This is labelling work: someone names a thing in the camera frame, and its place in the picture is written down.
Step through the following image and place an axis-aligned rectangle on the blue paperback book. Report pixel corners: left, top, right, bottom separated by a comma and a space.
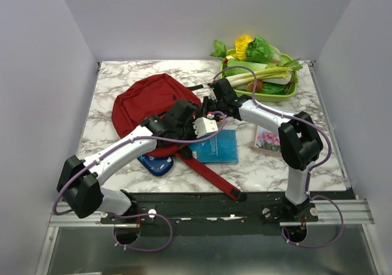
189, 130, 239, 164

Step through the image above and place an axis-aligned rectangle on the red student backpack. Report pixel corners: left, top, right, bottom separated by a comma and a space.
111, 73, 247, 201

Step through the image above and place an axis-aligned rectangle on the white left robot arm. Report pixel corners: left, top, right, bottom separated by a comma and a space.
56, 99, 199, 223

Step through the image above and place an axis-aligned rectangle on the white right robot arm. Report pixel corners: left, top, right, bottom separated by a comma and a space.
208, 78, 323, 221

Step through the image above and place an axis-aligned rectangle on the green plastic tray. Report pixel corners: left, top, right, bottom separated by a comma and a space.
221, 49, 303, 102

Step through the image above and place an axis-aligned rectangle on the green white leek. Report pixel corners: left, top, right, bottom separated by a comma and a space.
226, 67, 298, 87

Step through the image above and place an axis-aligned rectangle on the brown mushroom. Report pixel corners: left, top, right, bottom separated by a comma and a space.
246, 80, 263, 93

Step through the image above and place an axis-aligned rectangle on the blue shark pencil case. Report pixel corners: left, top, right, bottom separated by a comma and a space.
137, 155, 174, 176

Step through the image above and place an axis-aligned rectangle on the green leaf sprig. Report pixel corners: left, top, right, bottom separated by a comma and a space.
210, 39, 227, 58

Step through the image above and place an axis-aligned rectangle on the flower cover Designer Fate book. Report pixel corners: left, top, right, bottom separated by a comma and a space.
252, 126, 282, 157

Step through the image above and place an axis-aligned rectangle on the yellow artificial flower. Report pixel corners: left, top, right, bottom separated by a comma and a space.
227, 35, 253, 61

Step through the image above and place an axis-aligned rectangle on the green lettuce head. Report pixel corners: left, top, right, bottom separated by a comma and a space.
246, 36, 281, 65

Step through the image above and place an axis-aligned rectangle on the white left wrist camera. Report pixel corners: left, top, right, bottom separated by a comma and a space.
193, 117, 218, 139

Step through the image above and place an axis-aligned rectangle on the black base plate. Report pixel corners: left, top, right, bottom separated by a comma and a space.
62, 190, 358, 238

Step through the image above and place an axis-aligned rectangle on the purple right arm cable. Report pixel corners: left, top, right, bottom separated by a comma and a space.
211, 66, 345, 249

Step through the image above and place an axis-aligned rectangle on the aluminium rail frame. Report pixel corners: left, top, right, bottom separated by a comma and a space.
36, 191, 389, 274

